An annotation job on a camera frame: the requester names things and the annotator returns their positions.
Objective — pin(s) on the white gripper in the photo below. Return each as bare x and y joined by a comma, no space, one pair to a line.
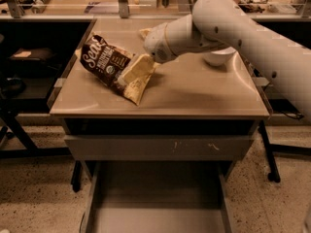
155,44

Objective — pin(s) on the brown and yellow chip bag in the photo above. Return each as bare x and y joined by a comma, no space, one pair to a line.
106,62

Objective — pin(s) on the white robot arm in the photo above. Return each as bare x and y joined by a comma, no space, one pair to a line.
216,24

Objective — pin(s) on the closed top drawer front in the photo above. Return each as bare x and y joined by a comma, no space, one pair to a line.
158,148

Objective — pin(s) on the grey drawer cabinet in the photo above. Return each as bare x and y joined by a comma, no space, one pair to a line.
185,97

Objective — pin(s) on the open middle drawer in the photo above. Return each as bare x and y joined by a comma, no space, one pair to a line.
157,197

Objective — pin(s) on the white ceramic bowl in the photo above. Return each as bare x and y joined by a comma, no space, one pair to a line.
219,57

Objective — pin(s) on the black table leg with caster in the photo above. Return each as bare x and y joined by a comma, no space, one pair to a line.
273,175

